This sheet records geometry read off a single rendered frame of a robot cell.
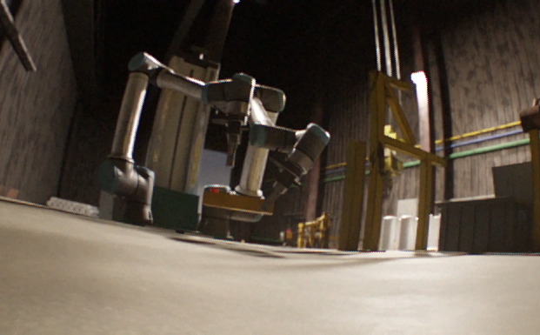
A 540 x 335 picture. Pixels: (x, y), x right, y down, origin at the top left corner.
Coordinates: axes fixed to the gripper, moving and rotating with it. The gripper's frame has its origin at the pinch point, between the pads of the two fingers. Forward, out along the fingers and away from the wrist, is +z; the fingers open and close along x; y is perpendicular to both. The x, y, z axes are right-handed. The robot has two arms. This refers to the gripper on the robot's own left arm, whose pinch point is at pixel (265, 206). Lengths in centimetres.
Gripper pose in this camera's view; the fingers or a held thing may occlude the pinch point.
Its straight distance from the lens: 122.7
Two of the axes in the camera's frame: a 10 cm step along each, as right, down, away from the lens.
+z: -5.8, 7.8, -2.1
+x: -0.9, 1.9, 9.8
